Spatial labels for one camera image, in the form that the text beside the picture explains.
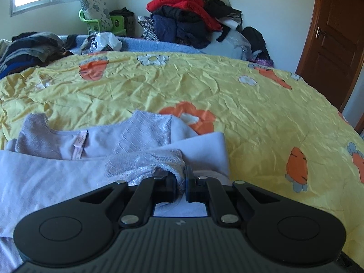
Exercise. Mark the purple cloth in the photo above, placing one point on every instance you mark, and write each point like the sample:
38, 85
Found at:
264, 62

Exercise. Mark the black-and-white patterned cloth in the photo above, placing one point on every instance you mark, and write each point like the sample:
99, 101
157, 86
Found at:
148, 28

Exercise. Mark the grey plastic bag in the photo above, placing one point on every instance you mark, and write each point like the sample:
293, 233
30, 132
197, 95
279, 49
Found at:
233, 44

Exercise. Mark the floral printed pillow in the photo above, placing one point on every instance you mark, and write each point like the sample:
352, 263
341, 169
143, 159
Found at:
95, 11

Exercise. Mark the pile of dark clothes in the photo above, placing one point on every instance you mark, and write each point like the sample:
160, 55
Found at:
28, 48

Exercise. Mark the yellow carrot-print blanket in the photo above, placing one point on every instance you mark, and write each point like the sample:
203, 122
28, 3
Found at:
233, 105

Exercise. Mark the black garment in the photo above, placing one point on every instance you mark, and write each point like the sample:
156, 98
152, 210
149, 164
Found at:
256, 41

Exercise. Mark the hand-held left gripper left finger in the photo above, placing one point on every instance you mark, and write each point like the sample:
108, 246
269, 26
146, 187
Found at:
170, 188

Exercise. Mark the crumpled white plastic bag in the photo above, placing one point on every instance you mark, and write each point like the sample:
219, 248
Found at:
105, 41

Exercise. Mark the blue fleece blanket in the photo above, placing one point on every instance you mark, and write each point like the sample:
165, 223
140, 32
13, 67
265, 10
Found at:
148, 45

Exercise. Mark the green plastic chair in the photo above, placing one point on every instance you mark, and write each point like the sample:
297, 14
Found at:
117, 22

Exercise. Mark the lavender lace-trimmed garment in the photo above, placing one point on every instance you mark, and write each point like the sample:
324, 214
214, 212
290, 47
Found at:
85, 173

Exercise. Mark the brown wooden door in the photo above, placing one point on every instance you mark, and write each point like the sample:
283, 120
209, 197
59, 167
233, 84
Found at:
332, 42

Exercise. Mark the navy jacket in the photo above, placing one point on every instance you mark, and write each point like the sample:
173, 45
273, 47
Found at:
176, 28

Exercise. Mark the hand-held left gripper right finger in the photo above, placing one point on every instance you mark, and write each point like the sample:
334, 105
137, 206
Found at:
188, 183

